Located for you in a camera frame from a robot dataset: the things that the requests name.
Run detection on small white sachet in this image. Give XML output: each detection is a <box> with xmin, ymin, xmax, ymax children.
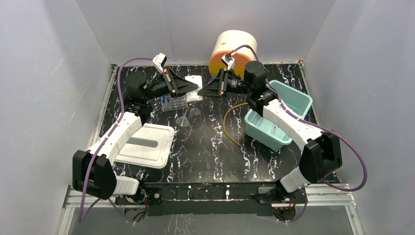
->
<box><xmin>185</xmin><ymin>75</ymin><xmax>203</xmax><ymax>103</ymax></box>

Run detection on yellow rubber tubing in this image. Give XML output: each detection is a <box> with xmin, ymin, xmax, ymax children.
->
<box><xmin>223</xmin><ymin>102</ymin><xmax>249</xmax><ymax>146</ymax></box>

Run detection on metal scissors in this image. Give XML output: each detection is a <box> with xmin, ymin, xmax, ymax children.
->
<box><xmin>270</xmin><ymin>124</ymin><xmax>278</xmax><ymax>135</ymax></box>

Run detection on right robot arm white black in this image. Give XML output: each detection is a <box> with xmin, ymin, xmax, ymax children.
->
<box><xmin>198</xmin><ymin>61</ymin><xmax>343</xmax><ymax>204</ymax></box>

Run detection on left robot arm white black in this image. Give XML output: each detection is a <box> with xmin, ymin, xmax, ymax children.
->
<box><xmin>72</xmin><ymin>68</ymin><xmax>198</xmax><ymax>200</ymax></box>

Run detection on clear test tube rack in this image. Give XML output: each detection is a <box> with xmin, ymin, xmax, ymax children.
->
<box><xmin>160</xmin><ymin>95</ymin><xmax>187</xmax><ymax>112</ymax></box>

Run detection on small clear beaker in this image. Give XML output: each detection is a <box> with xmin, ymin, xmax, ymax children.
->
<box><xmin>189</xmin><ymin>107</ymin><xmax>201</xmax><ymax>128</ymax></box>

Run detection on clear plastic funnel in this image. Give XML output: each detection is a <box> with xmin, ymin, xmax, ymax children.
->
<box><xmin>175</xmin><ymin>109</ymin><xmax>189</xmax><ymax>127</ymax></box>

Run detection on round pastel drawer cabinet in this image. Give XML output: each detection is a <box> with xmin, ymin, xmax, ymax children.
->
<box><xmin>208</xmin><ymin>30</ymin><xmax>257</xmax><ymax>77</ymax></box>

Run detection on teal plastic bin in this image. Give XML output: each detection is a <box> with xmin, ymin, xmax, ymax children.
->
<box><xmin>245</xmin><ymin>80</ymin><xmax>313</xmax><ymax>151</ymax></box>

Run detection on white bin lid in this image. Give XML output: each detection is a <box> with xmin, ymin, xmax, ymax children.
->
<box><xmin>115</xmin><ymin>123</ymin><xmax>175</xmax><ymax>169</ymax></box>

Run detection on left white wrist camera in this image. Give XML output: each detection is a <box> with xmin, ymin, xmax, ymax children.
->
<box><xmin>152</xmin><ymin>53</ymin><xmax>167</xmax><ymax>73</ymax></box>

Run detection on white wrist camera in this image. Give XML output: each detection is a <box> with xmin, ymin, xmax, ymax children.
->
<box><xmin>152</xmin><ymin>53</ymin><xmax>167</xmax><ymax>73</ymax></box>
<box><xmin>221</xmin><ymin>53</ymin><xmax>235</xmax><ymax>71</ymax></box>

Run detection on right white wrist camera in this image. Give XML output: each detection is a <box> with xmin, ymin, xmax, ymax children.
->
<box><xmin>221</xmin><ymin>53</ymin><xmax>235</xmax><ymax>71</ymax></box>

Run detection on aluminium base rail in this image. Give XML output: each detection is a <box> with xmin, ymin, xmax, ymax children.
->
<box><xmin>61</xmin><ymin>183</ymin><xmax>357</xmax><ymax>224</ymax></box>

